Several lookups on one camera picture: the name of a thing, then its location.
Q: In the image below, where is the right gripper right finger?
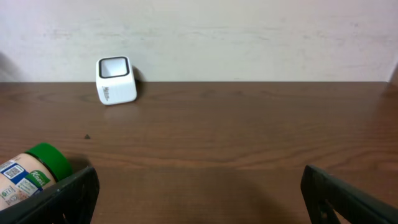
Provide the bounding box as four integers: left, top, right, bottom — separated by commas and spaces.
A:
300, 165, 397, 224

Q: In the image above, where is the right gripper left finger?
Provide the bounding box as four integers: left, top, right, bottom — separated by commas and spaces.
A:
1, 166, 100, 224

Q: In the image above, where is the green-lid seasoning jar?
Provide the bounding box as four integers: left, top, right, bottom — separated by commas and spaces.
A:
1, 143, 73, 210

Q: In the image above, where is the white barcode scanner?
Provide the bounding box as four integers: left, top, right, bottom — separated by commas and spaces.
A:
96, 55, 137, 105

